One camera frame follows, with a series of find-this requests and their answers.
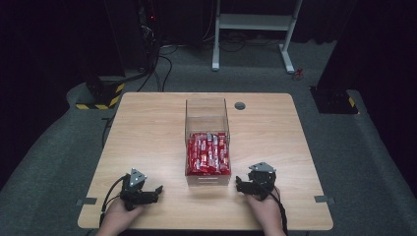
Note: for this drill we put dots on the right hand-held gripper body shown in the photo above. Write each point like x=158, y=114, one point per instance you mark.
x=261, y=179

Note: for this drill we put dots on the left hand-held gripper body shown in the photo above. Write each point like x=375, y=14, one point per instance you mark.
x=132, y=187

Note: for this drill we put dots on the pile of red snack packets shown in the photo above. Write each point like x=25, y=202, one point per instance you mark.
x=208, y=153

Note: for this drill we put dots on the clear acrylic box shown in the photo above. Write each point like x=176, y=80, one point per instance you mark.
x=207, y=141

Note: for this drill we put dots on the person's left hand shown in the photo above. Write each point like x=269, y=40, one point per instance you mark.
x=120, y=212

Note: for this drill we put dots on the person's right hand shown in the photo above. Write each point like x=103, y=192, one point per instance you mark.
x=266, y=207

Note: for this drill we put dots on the grey tape strip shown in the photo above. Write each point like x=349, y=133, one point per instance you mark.
x=324, y=199
x=87, y=201

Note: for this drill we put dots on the grey table grommet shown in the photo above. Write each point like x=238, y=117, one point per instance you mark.
x=240, y=106

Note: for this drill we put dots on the black yellow striped stand base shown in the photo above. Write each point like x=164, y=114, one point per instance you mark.
x=105, y=98

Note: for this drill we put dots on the small red floor object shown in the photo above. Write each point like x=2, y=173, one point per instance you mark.
x=297, y=74

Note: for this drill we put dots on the white metal stand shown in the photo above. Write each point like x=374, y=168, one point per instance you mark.
x=252, y=22

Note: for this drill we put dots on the dark equipment rack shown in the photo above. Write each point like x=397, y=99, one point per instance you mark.
x=148, y=29

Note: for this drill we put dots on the black stand base plate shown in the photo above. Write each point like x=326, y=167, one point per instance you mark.
x=334, y=100

